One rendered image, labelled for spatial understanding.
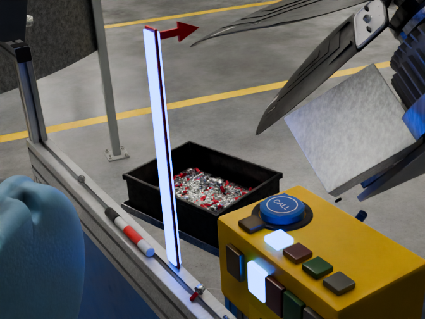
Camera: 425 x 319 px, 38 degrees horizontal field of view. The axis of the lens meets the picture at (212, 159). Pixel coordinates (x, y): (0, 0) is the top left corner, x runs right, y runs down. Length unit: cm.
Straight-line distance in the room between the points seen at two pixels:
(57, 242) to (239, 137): 296
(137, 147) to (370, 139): 239
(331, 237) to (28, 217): 34
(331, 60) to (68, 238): 79
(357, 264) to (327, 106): 44
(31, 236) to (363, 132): 69
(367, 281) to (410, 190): 230
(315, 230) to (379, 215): 205
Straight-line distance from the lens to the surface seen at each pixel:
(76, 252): 29
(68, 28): 275
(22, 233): 24
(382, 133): 89
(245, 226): 54
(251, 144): 314
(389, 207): 265
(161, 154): 77
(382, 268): 51
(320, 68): 105
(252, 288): 54
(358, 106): 90
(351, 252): 52
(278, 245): 52
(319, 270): 49
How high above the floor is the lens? 137
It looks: 27 degrees down
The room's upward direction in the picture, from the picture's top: 3 degrees counter-clockwise
